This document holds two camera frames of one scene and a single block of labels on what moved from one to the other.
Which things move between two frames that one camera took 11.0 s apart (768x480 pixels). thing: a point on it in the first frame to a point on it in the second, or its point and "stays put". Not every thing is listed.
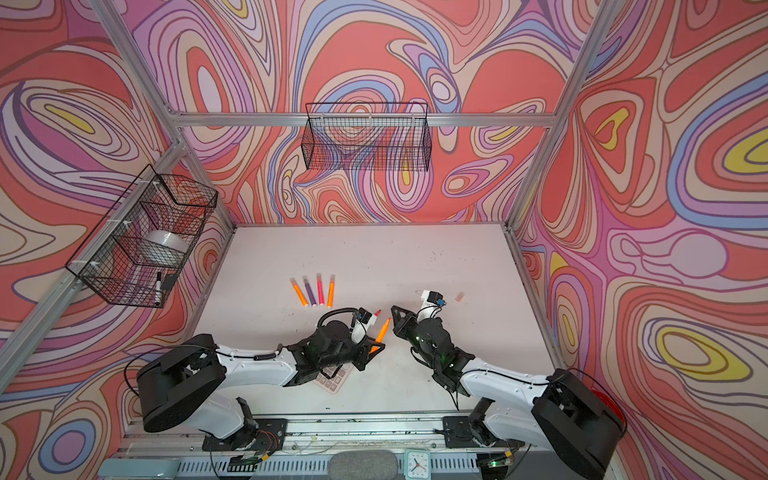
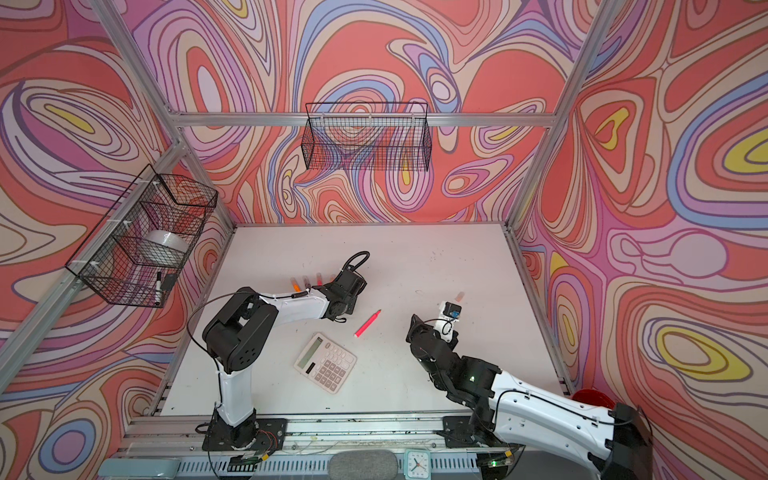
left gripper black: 364,353 to 352,305
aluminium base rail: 323,436 stays put
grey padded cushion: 363,465 stays put
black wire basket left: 139,246 stays put
